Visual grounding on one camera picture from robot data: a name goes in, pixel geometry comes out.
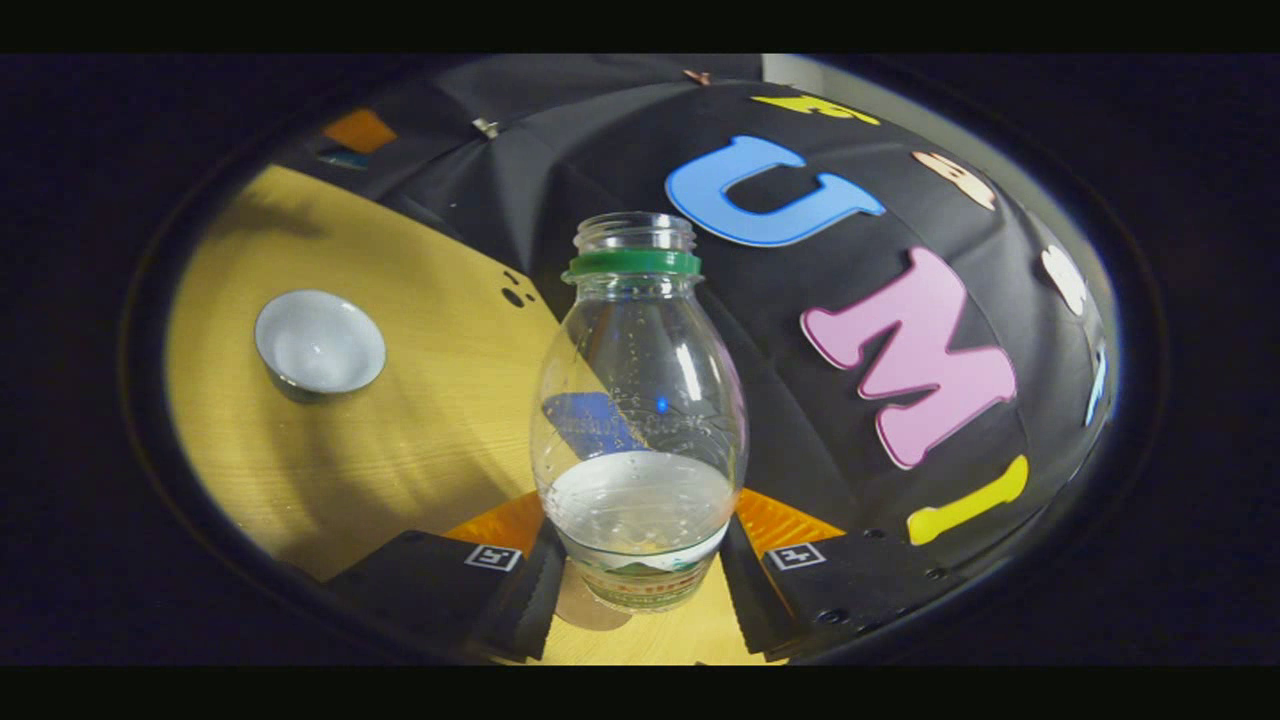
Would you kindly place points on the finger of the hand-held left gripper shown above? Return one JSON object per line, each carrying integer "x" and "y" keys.
{"x": 360, "y": 130}

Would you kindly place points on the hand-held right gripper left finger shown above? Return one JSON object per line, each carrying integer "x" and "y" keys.
{"x": 525, "y": 620}

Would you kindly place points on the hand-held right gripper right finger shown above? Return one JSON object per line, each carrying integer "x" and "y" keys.
{"x": 745, "y": 600}

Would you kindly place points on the white teacup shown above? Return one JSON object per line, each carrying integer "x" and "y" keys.
{"x": 320, "y": 345}

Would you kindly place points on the clear plastic water bottle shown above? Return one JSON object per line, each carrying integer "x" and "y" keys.
{"x": 640, "y": 350}

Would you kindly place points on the silver metal cloth clip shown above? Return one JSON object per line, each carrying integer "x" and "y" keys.
{"x": 487, "y": 127}

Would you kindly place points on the black backdrop cloth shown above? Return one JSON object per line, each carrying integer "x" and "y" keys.
{"x": 560, "y": 170}

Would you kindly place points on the reddish cloth clip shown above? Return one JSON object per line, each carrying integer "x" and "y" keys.
{"x": 697, "y": 76}

